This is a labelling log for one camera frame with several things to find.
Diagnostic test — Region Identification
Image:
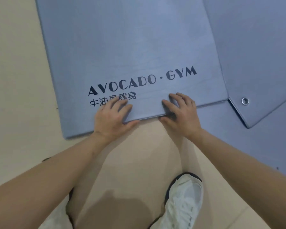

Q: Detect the person's right hand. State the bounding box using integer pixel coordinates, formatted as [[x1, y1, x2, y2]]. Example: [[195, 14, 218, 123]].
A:
[[158, 92, 203, 139]]

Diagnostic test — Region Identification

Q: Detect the person's left hand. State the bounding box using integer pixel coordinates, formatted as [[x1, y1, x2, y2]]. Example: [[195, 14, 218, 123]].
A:
[[93, 97, 140, 142]]

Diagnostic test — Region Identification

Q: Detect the grey yoga mat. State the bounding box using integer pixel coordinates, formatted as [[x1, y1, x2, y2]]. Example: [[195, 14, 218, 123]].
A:
[[196, 94, 286, 180], [34, 0, 230, 140], [202, 0, 286, 128]]

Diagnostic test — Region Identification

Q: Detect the person's right forearm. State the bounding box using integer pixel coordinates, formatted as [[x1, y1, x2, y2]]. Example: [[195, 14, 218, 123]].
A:
[[188, 127, 286, 229]]

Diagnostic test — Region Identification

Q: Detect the person's left forearm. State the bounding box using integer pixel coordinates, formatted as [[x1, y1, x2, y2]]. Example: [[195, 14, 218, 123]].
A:
[[0, 131, 110, 229]]

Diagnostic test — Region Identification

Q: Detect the person's right white sneaker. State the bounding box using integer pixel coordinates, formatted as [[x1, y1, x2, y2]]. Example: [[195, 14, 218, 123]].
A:
[[155, 173, 204, 229]]

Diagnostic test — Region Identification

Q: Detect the person's white sneaker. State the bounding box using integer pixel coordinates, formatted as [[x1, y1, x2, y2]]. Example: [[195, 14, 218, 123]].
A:
[[38, 188, 75, 229], [155, 173, 204, 229]]

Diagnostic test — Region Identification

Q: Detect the person's left white sneaker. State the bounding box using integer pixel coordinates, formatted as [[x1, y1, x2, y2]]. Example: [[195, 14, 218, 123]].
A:
[[38, 188, 75, 229]]

